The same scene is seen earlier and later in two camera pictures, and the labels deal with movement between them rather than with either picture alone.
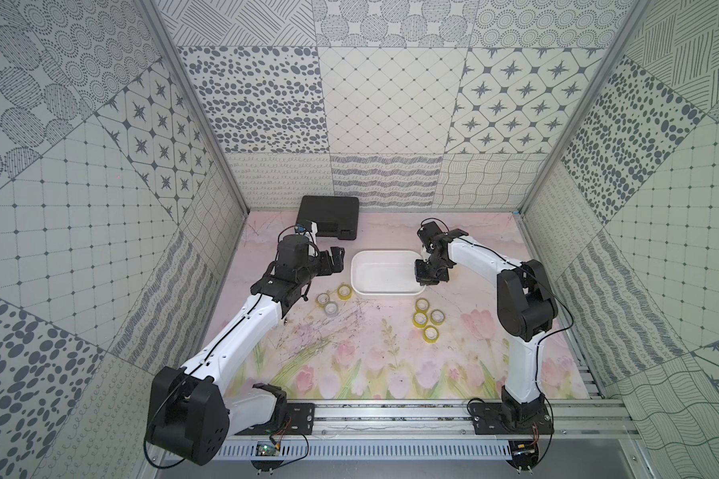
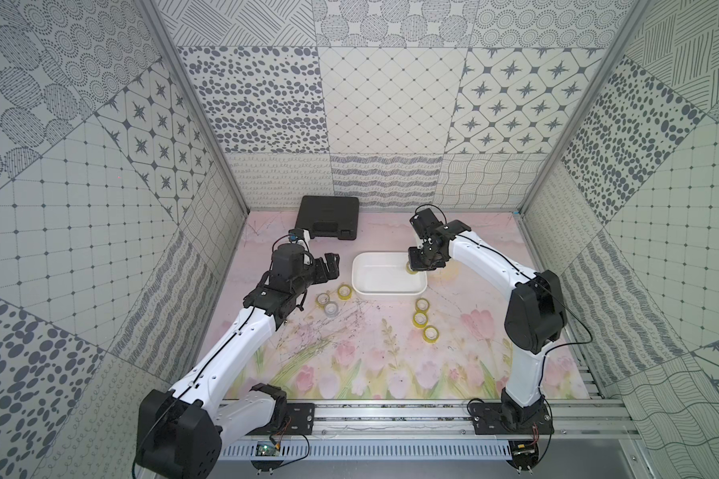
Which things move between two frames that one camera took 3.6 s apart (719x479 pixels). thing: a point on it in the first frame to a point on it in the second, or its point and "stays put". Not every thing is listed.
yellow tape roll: [345, 292] stays put
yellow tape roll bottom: [430, 334] stays put
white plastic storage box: [385, 272] stays put
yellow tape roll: [436, 316] to [408, 269]
